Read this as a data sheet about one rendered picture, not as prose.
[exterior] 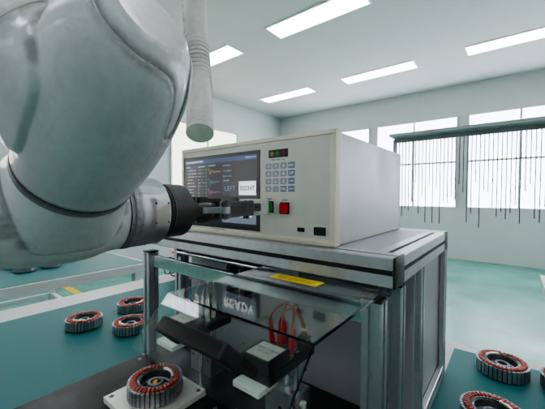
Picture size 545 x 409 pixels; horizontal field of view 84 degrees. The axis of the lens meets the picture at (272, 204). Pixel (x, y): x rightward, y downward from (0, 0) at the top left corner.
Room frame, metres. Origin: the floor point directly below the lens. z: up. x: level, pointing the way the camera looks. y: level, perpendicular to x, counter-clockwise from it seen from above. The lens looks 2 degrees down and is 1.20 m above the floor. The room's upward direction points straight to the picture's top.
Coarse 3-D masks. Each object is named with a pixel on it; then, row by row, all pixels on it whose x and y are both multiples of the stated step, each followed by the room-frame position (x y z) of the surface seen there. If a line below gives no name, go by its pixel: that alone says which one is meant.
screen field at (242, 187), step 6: (222, 186) 0.70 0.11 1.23; (228, 186) 0.69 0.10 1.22; (234, 186) 0.67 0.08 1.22; (240, 186) 0.66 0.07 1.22; (246, 186) 0.65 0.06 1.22; (252, 186) 0.64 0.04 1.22; (222, 192) 0.70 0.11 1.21; (228, 192) 0.69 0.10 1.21; (234, 192) 0.67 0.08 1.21; (240, 192) 0.66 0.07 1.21; (246, 192) 0.65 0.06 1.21; (252, 192) 0.64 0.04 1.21
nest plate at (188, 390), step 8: (184, 384) 0.67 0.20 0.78; (120, 392) 0.64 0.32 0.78; (184, 392) 0.64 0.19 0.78; (192, 392) 0.64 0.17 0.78; (200, 392) 0.64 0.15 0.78; (104, 400) 0.62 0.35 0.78; (112, 400) 0.62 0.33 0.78; (120, 400) 0.62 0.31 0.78; (176, 400) 0.62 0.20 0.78; (184, 400) 0.62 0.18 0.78; (192, 400) 0.62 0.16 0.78; (112, 408) 0.60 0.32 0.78; (120, 408) 0.59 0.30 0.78; (128, 408) 0.59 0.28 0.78; (136, 408) 0.59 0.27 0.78; (152, 408) 0.59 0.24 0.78; (160, 408) 0.59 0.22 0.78; (168, 408) 0.59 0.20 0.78; (176, 408) 0.59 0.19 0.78; (184, 408) 0.61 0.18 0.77
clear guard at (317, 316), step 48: (192, 288) 0.45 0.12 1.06; (240, 288) 0.45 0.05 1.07; (288, 288) 0.46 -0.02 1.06; (336, 288) 0.46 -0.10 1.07; (384, 288) 0.46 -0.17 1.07; (144, 336) 0.39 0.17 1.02; (240, 336) 0.33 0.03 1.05; (288, 336) 0.30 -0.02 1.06; (192, 384) 0.31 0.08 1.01; (240, 384) 0.29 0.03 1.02; (288, 384) 0.27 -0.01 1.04
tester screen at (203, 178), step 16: (208, 160) 0.73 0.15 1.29; (224, 160) 0.69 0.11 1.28; (240, 160) 0.66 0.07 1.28; (256, 160) 0.63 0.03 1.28; (192, 176) 0.77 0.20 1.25; (208, 176) 0.73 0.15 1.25; (224, 176) 0.69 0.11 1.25; (240, 176) 0.66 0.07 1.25; (256, 176) 0.63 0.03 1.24; (192, 192) 0.77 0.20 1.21; (208, 192) 0.73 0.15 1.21; (256, 192) 0.63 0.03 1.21; (224, 224) 0.69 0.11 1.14; (240, 224) 0.66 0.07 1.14; (256, 224) 0.63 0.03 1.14
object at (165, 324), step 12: (168, 324) 0.34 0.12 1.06; (180, 324) 0.33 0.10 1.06; (168, 336) 0.33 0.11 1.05; (180, 336) 0.32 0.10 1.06; (192, 336) 0.31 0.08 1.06; (204, 336) 0.30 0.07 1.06; (192, 348) 0.30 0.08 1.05; (204, 348) 0.29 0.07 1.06; (216, 348) 0.29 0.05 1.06; (228, 348) 0.29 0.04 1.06; (216, 360) 0.28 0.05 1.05; (228, 360) 0.29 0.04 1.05; (240, 360) 0.30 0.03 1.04
